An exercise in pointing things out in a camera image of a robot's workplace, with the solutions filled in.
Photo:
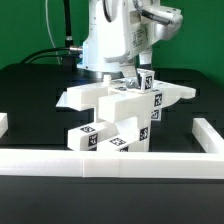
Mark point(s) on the white chair back frame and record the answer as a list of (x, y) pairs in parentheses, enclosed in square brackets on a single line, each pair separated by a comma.
[(113, 102)]

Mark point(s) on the white U-shaped obstacle fence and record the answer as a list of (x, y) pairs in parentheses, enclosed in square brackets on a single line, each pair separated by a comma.
[(206, 165)]

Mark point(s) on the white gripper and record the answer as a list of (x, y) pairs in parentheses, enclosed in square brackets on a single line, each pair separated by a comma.
[(131, 27)]

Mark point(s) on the white part left edge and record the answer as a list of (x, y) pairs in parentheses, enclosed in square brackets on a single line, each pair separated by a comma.
[(3, 124)]

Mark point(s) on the white chair seat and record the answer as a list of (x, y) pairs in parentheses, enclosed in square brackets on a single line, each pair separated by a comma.
[(127, 120)]

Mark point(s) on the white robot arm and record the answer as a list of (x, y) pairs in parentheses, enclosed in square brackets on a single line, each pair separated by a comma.
[(93, 46)]

